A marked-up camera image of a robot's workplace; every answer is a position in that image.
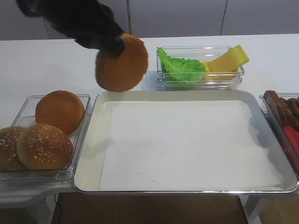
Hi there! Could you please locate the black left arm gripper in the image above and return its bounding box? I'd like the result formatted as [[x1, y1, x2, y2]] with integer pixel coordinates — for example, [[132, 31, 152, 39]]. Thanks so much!
[[16, 0, 124, 56]]

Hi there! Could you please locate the front sesame bun top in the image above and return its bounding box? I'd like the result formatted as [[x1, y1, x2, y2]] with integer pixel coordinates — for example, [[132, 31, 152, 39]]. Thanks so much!
[[16, 124, 74, 170]]

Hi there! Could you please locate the clear patty and tomato container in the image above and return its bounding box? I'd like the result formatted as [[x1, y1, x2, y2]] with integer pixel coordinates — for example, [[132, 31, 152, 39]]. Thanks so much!
[[260, 93, 299, 176]]

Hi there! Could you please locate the left sesame bun top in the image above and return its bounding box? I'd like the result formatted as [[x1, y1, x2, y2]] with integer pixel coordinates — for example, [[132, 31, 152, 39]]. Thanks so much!
[[0, 126, 27, 171]]

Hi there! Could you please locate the flat yellow cheese slice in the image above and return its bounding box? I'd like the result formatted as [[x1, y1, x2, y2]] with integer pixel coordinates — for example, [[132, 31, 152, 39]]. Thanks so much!
[[203, 61, 236, 81]]

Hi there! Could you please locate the green lettuce leaf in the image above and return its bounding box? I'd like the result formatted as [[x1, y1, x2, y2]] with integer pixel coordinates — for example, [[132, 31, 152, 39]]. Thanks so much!
[[157, 48, 206, 82]]

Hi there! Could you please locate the sesame bun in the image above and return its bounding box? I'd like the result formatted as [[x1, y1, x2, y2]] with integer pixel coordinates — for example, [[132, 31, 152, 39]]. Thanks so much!
[[16, 124, 74, 170], [0, 126, 27, 171]]

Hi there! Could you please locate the silver metal tray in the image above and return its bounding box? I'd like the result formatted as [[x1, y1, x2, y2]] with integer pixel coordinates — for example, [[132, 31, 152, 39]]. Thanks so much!
[[74, 91, 299, 194]]

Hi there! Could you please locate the brown burger patty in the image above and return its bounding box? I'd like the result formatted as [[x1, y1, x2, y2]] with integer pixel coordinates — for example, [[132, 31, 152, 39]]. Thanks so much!
[[287, 98, 299, 119], [264, 90, 299, 132]]

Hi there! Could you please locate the clear bun container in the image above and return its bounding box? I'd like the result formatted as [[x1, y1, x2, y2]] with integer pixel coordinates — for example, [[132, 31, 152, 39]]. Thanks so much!
[[0, 94, 92, 186]]

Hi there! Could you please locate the plain bottom bun half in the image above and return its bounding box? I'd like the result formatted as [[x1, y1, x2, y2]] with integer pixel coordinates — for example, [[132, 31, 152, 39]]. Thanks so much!
[[95, 34, 148, 92]]

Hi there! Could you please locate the white table leg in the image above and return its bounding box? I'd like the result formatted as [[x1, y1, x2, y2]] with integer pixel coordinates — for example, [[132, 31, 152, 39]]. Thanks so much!
[[239, 195, 269, 224], [37, 193, 59, 224]]

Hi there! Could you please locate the clear lettuce and cheese container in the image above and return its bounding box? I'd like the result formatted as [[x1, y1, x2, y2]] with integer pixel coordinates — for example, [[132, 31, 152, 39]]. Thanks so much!
[[156, 45, 245, 90]]

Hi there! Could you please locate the back brown burger patty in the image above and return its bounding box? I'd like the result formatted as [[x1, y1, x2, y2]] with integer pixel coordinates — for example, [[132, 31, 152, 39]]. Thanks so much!
[[264, 90, 299, 132]]

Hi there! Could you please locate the upright yellow cheese slice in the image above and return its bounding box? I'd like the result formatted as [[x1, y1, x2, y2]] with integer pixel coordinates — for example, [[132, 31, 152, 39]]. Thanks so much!
[[207, 45, 249, 72]]

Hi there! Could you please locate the back red tomato slice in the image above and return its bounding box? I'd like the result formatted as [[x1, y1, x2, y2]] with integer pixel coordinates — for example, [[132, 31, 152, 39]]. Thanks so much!
[[283, 125, 299, 165]]

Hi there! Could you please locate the plain bun in container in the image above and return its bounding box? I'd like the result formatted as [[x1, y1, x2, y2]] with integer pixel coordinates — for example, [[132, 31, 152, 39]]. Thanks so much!
[[35, 90, 85, 135]]

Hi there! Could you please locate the left white table leg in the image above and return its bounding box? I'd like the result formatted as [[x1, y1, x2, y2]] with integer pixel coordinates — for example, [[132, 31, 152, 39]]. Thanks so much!
[[37, 193, 59, 224]]

